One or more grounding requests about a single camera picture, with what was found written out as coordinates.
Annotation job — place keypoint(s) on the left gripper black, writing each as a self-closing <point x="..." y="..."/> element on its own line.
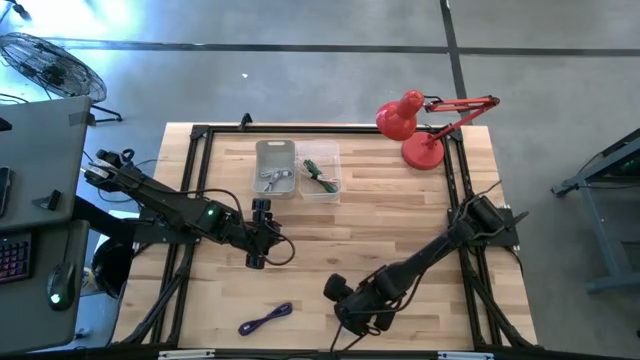
<point x="261" y="235"/>

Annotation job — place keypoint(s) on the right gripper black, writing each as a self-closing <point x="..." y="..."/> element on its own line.
<point x="357" y="312"/>

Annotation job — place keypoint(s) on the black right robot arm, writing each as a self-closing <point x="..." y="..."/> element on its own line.
<point x="430" y="252"/>

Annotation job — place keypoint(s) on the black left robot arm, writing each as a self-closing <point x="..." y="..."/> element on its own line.
<point x="165" y="205"/>

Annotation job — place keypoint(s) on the beige opaque plastic bin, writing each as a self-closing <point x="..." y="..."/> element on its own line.
<point x="275" y="150"/>

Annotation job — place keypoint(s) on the clear plastic bin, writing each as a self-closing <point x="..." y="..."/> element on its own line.
<point x="327" y="152"/>

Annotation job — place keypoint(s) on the white label strip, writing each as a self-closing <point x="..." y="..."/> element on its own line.
<point x="465" y="355"/>
<point x="186" y="354"/>

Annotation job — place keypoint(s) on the black round chair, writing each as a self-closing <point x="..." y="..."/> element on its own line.
<point x="112" y="265"/>

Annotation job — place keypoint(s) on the red desk lamp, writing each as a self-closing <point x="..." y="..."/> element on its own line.
<point x="422" y="152"/>

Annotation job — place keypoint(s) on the black computer mouse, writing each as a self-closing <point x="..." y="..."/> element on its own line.
<point x="61" y="285"/>

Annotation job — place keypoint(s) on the small black desk gadget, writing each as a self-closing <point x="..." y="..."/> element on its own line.
<point x="50" y="200"/>

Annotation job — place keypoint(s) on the grey desk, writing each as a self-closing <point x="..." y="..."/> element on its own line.
<point x="40" y="150"/>

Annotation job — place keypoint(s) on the backlit computer keyboard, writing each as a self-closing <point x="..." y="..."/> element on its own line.
<point x="15" y="257"/>

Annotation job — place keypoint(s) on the blue-grey metal cart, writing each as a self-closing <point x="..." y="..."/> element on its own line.
<point x="597" y="235"/>

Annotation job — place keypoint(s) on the black smartphone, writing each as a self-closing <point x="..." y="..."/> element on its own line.
<point x="4" y="192"/>

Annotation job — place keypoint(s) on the black aluminium table frame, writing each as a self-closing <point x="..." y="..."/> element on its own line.
<point x="300" y="129"/>

